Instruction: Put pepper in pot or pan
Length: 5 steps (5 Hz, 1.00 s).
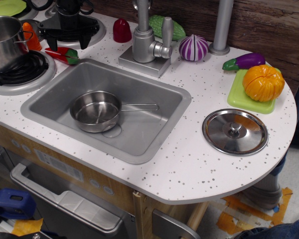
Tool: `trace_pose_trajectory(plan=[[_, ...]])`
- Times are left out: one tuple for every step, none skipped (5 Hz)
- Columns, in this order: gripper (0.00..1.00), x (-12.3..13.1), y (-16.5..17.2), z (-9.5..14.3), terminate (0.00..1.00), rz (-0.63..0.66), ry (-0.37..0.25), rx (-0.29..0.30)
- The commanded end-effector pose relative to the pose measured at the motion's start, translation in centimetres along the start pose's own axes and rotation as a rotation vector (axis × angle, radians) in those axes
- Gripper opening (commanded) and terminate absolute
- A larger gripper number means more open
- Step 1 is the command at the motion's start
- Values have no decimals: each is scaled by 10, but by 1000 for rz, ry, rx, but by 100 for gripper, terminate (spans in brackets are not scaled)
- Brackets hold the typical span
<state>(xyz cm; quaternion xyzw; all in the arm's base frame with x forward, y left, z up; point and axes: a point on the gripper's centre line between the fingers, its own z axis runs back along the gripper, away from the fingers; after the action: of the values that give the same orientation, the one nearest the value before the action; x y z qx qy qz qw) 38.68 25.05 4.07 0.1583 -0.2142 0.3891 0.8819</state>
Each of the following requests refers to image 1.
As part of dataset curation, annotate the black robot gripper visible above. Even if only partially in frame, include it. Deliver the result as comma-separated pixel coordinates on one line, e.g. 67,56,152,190
37,7,100,51

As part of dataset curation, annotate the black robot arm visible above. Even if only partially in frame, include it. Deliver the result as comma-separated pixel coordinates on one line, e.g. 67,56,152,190
38,0,100,51

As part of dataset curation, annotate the red toy chili pepper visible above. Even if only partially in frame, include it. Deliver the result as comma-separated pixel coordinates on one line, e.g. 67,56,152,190
44,47,80,65

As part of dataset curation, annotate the red toy pepper piece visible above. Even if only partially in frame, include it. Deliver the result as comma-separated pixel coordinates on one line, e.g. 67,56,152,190
113,18,132,43

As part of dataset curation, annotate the large steel pot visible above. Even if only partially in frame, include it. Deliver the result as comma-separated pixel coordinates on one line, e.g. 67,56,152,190
0,16,29,73

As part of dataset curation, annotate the steel pot lid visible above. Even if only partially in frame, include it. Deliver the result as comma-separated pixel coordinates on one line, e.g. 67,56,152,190
202,109,269,156

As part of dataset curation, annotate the orange toy carrot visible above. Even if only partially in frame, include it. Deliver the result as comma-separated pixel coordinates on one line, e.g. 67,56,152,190
22,22,42,51

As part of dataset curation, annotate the front toy stove burner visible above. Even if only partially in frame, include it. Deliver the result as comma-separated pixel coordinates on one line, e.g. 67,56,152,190
0,50,56,96

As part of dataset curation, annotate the green toy plate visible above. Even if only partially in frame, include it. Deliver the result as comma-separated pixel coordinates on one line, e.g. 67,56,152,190
0,0,26,16

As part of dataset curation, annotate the small steel saucepan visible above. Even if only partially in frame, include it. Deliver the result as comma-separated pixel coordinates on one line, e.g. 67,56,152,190
70,91,159,133

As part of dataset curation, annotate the grey toy faucet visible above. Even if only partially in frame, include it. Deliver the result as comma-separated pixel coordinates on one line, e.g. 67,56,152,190
119,0,174,78

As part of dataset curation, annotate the green toy bitter gourd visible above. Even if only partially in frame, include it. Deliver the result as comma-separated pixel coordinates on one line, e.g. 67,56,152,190
149,15,186,41

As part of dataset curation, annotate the grey toy sink basin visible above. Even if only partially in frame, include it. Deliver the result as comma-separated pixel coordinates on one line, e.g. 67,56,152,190
21,59,191,164

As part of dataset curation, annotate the purple toy onion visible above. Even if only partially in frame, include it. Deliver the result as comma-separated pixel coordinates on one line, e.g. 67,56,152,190
179,34,209,62

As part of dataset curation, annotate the grey vertical pole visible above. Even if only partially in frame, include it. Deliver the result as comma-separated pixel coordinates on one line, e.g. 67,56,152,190
209,0,234,56

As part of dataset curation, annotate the grey toy oven door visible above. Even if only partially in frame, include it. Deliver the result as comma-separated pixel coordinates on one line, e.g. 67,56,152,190
10,163,137,239

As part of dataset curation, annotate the green toy cutting board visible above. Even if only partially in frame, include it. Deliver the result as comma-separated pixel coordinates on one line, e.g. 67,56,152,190
227,69,276,114

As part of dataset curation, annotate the purple toy eggplant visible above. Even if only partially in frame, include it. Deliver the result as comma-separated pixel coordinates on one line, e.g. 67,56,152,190
222,53,266,71

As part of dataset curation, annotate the orange toy pumpkin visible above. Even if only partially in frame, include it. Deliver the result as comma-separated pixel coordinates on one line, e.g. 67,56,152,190
242,65,285,102

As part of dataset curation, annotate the blue clamp handle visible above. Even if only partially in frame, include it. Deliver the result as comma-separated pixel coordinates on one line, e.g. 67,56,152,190
0,188,36,220

